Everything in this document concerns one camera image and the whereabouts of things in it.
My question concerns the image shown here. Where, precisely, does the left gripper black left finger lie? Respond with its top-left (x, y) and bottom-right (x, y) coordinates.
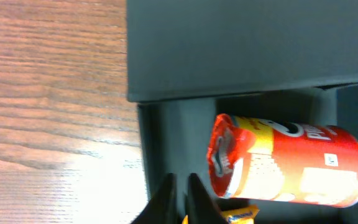
top-left (131, 173), bottom-right (177, 224)

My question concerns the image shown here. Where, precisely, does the yellow biscuit packet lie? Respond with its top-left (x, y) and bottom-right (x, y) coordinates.
top-left (181, 204), bottom-right (260, 224)

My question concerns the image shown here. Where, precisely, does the black open gift box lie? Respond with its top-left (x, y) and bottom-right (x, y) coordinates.
top-left (127, 0), bottom-right (358, 223)

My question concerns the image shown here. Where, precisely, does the red Pringles can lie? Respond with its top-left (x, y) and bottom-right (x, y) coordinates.
top-left (206, 114), bottom-right (358, 208)

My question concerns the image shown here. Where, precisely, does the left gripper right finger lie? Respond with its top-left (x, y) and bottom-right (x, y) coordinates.
top-left (187, 173), bottom-right (227, 224)

